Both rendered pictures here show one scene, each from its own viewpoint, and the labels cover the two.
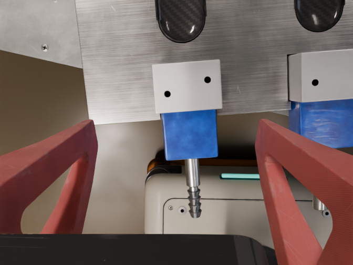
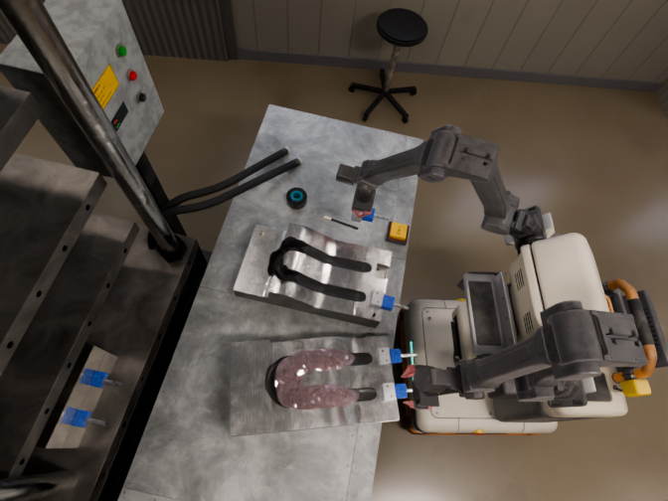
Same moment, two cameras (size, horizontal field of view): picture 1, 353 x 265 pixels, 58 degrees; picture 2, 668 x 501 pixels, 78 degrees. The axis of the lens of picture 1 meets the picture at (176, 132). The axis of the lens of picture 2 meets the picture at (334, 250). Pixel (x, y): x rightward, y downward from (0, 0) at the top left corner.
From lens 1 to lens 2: 111 cm
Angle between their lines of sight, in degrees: 26
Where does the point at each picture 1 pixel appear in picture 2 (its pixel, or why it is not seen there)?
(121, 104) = (394, 411)
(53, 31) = (370, 437)
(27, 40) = (374, 446)
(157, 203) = (435, 421)
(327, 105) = (391, 356)
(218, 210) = not seen: hidden behind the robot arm
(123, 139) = (395, 456)
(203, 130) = (399, 387)
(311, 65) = (383, 361)
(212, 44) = (377, 385)
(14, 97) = not seen: outside the picture
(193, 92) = (391, 390)
